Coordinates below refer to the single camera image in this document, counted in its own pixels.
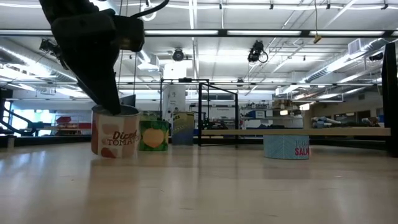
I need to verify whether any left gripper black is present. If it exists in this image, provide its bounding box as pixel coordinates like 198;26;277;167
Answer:
51;8;122;116

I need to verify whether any diced tomatoes can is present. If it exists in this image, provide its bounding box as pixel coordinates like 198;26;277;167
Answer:
91;104;141;159

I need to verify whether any green can yellow fruit label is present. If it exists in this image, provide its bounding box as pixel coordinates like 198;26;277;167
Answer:
138;119;170;152

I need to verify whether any short blue salmon can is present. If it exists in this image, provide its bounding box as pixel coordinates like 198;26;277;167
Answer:
263;134;310;161

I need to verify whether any black monitor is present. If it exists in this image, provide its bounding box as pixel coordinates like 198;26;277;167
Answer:
119;94;137;108

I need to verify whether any red storage rack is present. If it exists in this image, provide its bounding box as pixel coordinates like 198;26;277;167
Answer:
55;115;93;136

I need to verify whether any black ceiling-mounted device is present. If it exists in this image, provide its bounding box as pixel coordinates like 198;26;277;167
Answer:
39;38;62;59

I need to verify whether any white pillar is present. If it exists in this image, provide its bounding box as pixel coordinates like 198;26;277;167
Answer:
162;62;188;123

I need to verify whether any tall blue yellow can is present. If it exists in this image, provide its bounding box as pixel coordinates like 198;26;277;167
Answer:
171;111;196;146

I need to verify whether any long linear ceiling light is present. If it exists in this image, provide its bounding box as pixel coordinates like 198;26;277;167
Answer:
0;29;398;39

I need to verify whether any yellow hanging plug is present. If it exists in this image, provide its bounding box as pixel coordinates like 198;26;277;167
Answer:
313;0;323;44

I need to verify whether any white rolled material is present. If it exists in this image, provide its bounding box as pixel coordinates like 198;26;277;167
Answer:
312;116;342;129

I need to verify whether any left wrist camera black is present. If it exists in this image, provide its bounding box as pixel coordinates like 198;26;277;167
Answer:
113;14;146;53

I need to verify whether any silver ventilation duct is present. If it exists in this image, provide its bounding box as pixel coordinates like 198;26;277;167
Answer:
0;37;78;85
303;37;388;84

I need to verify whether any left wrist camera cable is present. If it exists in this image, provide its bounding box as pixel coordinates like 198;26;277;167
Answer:
129;0;170;19

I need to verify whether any black ceiling-mounted camera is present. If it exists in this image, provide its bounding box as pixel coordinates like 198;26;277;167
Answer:
247;39;269;65

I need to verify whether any wooden shelf black metal frame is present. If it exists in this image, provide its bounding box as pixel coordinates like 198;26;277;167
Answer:
197;42;398;154

